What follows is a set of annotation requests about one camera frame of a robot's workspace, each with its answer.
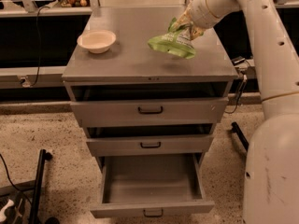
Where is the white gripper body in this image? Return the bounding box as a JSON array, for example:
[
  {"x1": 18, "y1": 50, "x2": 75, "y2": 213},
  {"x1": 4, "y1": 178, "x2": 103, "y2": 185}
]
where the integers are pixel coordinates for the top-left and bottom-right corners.
[{"x1": 190, "y1": 0, "x2": 223, "y2": 29}]

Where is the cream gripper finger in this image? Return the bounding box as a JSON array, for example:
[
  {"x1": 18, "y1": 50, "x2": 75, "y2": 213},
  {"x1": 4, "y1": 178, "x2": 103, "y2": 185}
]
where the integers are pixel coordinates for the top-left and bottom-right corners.
[
  {"x1": 191, "y1": 26, "x2": 205, "y2": 40},
  {"x1": 170, "y1": 9, "x2": 192, "y2": 32}
]

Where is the green rice chip bag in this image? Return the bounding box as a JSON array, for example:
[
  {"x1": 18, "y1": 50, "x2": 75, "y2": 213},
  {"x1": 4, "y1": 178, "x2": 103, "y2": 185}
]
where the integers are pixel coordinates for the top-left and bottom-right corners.
[{"x1": 148, "y1": 18, "x2": 196, "y2": 59}]

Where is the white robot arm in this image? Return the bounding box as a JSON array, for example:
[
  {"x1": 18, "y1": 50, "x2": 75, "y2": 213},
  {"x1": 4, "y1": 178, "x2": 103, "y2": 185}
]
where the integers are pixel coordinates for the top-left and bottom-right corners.
[{"x1": 177, "y1": 0, "x2": 299, "y2": 224}]

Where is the grey drawer cabinet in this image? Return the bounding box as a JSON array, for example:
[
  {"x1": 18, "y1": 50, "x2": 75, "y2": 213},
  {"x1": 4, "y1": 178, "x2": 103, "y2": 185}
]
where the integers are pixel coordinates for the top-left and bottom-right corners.
[{"x1": 61, "y1": 6, "x2": 240, "y2": 161}]

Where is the grey top drawer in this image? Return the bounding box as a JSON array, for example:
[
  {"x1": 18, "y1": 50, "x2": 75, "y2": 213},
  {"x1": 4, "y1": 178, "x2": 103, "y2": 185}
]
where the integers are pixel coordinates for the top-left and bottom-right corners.
[{"x1": 69, "y1": 88, "x2": 228, "y2": 127}]

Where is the grey drawer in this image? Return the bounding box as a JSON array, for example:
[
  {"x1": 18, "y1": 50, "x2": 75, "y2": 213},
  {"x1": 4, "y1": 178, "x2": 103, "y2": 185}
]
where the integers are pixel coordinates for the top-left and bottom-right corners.
[
  {"x1": 91, "y1": 153, "x2": 214, "y2": 218},
  {"x1": 87, "y1": 124, "x2": 213, "y2": 157},
  {"x1": 69, "y1": 88, "x2": 228, "y2": 127}
]

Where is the grey middle drawer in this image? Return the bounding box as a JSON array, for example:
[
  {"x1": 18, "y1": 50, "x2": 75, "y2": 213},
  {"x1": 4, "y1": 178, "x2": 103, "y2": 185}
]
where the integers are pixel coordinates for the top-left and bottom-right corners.
[{"x1": 87, "y1": 124, "x2": 213, "y2": 157}]

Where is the grey bottom drawer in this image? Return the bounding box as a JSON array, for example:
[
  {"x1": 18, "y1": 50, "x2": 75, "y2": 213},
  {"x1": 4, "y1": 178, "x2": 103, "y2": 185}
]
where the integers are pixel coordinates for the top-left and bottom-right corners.
[{"x1": 91, "y1": 153, "x2": 214, "y2": 218}]

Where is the black power adapter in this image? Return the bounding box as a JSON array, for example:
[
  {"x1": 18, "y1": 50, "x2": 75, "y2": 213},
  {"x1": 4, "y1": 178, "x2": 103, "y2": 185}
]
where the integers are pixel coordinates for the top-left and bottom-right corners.
[{"x1": 232, "y1": 56, "x2": 246, "y2": 65}]

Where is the white bowl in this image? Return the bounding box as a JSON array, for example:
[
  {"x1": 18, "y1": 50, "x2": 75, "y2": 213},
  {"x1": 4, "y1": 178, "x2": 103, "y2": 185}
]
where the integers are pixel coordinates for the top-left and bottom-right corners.
[{"x1": 77, "y1": 30, "x2": 116, "y2": 54}]

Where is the black bar right floor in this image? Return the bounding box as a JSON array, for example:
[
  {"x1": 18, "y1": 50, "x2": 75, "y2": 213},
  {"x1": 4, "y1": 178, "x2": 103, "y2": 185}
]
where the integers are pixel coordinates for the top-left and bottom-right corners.
[{"x1": 232, "y1": 121, "x2": 249, "y2": 150}]

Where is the black stand left floor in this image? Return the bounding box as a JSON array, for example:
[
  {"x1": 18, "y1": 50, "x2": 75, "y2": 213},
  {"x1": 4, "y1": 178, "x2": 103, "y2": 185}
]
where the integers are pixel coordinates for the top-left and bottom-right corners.
[{"x1": 29, "y1": 149, "x2": 60, "y2": 224}]

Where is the black cable right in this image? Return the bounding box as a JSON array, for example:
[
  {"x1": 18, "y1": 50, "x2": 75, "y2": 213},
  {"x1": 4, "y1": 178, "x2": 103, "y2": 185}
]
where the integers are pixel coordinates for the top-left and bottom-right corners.
[{"x1": 224, "y1": 59, "x2": 256, "y2": 115}]

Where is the black cable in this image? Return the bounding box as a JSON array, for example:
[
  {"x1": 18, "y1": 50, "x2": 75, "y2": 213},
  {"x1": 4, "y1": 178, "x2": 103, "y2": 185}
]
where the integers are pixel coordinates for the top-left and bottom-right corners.
[
  {"x1": 224, "y1": 59, "x2": 256, "y2": 115},
  {"x1": 30, "y1": 5, "x2": 51, "y2": 88}
]

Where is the black cable left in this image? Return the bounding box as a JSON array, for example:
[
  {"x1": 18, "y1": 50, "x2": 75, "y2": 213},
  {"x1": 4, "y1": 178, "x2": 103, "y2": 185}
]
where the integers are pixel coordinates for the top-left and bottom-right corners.
[{"x1": 30, "y1": 5, "x2": 51, "y2": 88}]

